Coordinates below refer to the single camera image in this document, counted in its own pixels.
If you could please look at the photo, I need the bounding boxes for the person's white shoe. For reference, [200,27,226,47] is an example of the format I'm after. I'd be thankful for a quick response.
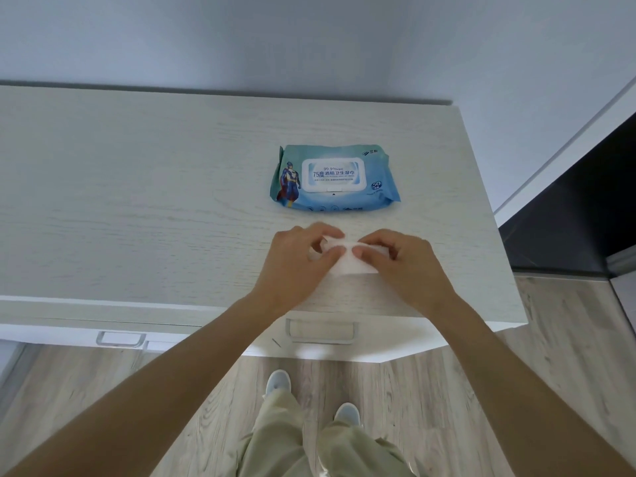
[333,402,362,428]
[265,370,293,399]

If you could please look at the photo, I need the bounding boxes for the person's left white shoe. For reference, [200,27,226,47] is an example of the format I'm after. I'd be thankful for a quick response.
[265,370,293,399]

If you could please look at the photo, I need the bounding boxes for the white wet wipe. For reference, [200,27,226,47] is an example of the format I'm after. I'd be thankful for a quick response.
[309,235,394,279]

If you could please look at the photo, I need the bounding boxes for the person's right forearm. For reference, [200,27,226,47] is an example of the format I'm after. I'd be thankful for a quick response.
[423,293,636,477]

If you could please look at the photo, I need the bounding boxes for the white wooden dresser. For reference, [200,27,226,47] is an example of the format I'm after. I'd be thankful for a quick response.
[0,84,529,364]

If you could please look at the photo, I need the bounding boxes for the person's left forearm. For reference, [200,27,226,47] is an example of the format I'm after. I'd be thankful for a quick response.
[0,293,295,477]

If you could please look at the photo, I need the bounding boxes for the person's right white shoe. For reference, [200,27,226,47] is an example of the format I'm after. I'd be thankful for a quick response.
[333,402,362,428]

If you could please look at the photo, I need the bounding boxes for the blue wet wipes pack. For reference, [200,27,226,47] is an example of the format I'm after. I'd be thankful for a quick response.
[269,144,401,213]

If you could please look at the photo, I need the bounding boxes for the white door frame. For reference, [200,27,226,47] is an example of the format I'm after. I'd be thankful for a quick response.
[492,77,636,229]

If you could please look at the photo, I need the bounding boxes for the white drawer handle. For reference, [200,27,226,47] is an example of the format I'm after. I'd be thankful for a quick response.
[96,331,148,348]
[285,319,359,344]

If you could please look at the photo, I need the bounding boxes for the person's left hand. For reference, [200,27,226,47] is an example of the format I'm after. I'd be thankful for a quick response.
[248,222,347,318]

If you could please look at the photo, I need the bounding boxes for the dark door panel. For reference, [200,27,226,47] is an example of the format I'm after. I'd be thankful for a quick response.
[498,111,636,280]

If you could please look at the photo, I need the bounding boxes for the person's right hand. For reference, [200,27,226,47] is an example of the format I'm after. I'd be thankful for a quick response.
[350,229,461,320]

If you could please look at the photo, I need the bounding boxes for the beige trousers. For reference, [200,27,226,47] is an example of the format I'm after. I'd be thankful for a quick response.
[236,390,424,477]

